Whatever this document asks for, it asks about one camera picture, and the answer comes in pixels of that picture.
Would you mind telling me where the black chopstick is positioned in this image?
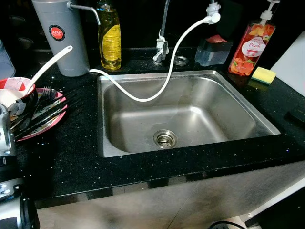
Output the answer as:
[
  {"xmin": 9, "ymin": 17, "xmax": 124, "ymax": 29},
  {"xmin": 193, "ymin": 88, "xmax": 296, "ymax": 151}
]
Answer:
[
  {"xmin": 13, "ymin": 105, "xmax": 68, "ymax": 139},
  {"xmin": 14, "ymin": 110, "xmax": 66, "ymax": 141},
  {"xmin": 11, "ymin": 94, "xmax": 80, "ymax": 130},
  {"xmin": 12, "ymin": 98, "xmax": 78, "ymax": 135}
]

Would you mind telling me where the white plastic ladle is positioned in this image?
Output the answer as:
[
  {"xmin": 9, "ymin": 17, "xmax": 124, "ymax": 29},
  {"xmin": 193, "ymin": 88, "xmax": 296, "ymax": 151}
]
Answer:
[{"xmin": 0, "ymin": 45, "xmax": 74, "ymax": 108}]

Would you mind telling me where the white panel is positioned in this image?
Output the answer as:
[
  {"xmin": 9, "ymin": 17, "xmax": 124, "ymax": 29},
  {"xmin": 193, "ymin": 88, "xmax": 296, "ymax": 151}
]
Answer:
[{"xmin": 270, "ymin": 31, "xmax": 305, "ymax": 97}]

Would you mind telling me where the yellow green sponge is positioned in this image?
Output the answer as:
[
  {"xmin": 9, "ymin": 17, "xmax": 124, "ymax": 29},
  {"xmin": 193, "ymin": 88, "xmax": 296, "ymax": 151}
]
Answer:
[{"xmin": 251, "ymin": 66, "xmax": 277, "ymax": 86}]

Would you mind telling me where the peach hand soap pump bottle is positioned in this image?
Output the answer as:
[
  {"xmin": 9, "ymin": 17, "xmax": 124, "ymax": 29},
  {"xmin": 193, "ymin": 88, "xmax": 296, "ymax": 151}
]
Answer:
[{"xmin": 227, "ymin": 0, "xmax": 281, "ymax": 77}]

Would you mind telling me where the clear plastic soap dish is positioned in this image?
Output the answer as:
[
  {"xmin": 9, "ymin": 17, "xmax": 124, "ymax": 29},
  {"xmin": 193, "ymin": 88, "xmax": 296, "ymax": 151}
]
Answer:
[{"xmin": 194, "ymin": 36, "xmax": 234, "ymax": 67}]

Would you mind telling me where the stainless steel sink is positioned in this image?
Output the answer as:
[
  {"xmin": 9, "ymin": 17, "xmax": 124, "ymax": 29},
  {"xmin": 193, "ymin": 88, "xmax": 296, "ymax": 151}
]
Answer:
[{"xmin": 97, "ymin": 70, "xmax": 282, "ymax": 159}]

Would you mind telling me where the red sponge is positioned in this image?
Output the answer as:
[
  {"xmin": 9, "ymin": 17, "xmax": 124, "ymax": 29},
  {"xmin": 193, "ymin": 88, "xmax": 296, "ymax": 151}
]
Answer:
[{"xmin": 205, "ymin": 34, "xmax": 229, "ymax": 45}]

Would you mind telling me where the white tap fitting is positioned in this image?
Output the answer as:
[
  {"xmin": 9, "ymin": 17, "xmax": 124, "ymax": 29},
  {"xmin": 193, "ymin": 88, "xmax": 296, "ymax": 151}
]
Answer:
[{"xmin": 205, "ymin": 0, "xmax": 222, "ymax": 24}]

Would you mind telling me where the metal sink drain strainer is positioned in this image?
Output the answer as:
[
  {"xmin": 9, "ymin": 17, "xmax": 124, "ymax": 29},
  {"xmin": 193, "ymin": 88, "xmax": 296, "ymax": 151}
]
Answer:
[{"xmin": 153, "ymin": 129, "xmax": 178, "ymax": 149}]

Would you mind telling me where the grey sink cabinet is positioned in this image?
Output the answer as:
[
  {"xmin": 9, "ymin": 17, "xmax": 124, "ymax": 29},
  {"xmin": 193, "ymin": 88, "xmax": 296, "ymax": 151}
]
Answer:
[{"xmin": 36, "ymin": 161, "xmax": 305, "ymax": 229}]

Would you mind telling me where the chrome sink faucet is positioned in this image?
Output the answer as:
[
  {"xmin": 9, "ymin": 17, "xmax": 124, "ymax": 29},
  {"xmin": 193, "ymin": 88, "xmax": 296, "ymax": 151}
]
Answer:
[{"xmin": 152, "ymin": 0, "xmax": 173, "ymax": 66}]

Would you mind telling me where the yellow dish liquid bottle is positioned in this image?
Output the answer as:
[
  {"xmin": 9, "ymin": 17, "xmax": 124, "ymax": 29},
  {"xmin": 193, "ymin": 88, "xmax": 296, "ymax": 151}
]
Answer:
[{"xmin": 97, "ymin": 0, "xmax": 122, "ymax": 71}]

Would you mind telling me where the pink floral plate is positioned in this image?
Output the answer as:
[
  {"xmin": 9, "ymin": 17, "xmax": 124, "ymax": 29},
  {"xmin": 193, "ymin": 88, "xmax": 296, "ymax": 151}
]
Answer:
[{"xmin": 13, "ymin": 87, "xmax": 68, "ymax": 142}]

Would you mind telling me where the grey water filter canister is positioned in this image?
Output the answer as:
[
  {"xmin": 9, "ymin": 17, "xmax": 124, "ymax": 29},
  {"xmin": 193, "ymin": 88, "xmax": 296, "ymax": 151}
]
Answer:
[{"xmin": 32, "ymin": 0, "xmax": 102, "ymax": 78}]

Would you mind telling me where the black fork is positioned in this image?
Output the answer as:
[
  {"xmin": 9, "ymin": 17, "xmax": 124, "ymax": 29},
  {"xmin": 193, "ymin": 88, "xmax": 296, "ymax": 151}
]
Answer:
[{"xmin": 35, "ymin": 87, "xmax": 57, "ymax": 114}]

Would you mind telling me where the black spoon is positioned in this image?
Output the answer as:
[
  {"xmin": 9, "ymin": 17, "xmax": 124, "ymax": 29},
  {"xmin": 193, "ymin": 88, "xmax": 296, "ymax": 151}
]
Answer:
[{"xmin": 20, "ymin": 91, "xmax": 40, "ymax": 122}]

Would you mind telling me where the red white bowl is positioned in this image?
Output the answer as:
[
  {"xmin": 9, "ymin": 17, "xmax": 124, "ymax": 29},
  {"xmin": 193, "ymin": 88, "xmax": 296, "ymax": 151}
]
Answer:
[{"xmin": 0, "ymin": 77, "xmax": 37, "ymax": 108}]

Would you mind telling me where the black floor cable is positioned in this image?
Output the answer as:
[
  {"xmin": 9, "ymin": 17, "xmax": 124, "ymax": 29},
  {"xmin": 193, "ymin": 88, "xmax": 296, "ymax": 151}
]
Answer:
[{"xmin": 207, "ymin": 220, "xmax": 246, "ymax": 229}]

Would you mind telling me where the metal countertop ring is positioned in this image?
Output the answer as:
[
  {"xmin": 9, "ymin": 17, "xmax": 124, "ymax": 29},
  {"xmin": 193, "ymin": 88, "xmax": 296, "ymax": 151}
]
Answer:
[{"xmin": 173, "ymin": 55, "xmax": 189, "ymax": 66}]

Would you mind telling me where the white flexible hose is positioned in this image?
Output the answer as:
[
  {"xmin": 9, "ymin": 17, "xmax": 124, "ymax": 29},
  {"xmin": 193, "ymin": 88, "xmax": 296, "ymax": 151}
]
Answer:
[{"xmin": 89, "ymin": 13, "xmax": 221, "ymax": 103}]

